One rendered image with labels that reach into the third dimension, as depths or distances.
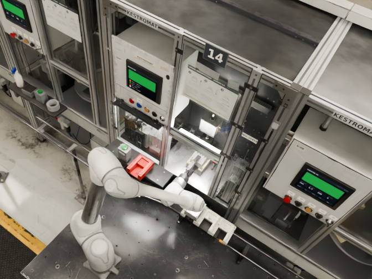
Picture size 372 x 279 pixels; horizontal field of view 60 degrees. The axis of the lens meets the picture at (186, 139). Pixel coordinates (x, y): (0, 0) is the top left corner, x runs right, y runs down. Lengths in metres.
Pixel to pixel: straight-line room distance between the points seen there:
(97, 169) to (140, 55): 0.65
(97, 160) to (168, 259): 0.94
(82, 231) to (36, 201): 1.32
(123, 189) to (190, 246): 0.91
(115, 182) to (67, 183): 1.85
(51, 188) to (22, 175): 0.33
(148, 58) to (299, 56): 0.77
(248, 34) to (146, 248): 1.53
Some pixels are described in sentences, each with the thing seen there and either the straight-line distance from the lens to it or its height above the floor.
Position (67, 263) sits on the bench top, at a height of 0.68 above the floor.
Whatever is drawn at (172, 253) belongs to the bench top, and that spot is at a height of 0.68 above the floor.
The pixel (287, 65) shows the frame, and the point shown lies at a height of 2.01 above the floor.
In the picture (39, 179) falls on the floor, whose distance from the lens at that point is 3.52.
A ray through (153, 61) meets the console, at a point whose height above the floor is 1.80.
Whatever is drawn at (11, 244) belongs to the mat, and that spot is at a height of 0.01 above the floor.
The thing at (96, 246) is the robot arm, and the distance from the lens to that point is 2.07.
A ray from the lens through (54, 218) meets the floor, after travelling 3.27.
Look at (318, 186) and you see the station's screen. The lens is 1.72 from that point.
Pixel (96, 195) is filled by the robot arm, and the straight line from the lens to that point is 1.88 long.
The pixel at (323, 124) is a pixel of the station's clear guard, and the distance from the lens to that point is 1.53.
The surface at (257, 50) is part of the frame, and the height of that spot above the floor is 2.01.
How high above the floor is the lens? 2.88
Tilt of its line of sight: 50 degrees down
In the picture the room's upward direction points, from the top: 12 degrees clockwise
